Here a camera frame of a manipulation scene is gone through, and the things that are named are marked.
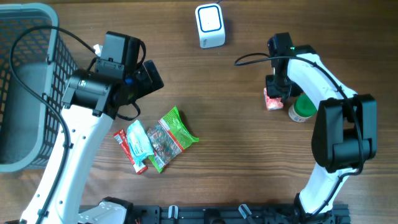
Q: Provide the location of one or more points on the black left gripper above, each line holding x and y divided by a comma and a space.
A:
152, 78

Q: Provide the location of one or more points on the green lid spice jar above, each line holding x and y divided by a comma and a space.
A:
302, 109

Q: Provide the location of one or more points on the white barcode scanner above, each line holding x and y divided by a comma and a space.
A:
210, 25

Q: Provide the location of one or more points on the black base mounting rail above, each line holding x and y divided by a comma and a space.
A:
264, 215

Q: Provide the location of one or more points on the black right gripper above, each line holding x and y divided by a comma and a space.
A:
277, 90

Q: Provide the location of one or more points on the green gummy candy bag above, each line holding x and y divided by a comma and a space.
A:
169, 138

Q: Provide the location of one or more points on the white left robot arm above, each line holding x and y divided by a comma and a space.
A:
91, 101

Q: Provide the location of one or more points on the red snack bar wrapper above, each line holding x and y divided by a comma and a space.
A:
121, 138

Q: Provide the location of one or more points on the mint green wipes pouch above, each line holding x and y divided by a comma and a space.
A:
139, 144

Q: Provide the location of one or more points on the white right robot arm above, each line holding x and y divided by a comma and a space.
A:
345, 131

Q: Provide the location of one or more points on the grey plastic mesh basket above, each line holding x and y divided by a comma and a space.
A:
40, 58

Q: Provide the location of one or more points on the small red white packet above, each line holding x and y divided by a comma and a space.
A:
272, 103

